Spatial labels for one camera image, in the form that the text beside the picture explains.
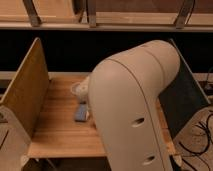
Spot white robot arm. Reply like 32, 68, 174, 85
88, 40, 180, 171

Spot clear plastic cup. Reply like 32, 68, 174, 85
70, 77, 89, 103

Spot blue sponge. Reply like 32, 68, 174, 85
74, 104, 88, 122

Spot right dark side panel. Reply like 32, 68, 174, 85
159, 39, 210, 138

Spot left wooden side panel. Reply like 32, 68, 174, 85
0, 38, 49, 145

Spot wooden shelf with brackets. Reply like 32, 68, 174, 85
0, 0, 213, 32

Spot black floor cables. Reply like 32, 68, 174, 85
177, 111, 213, 171

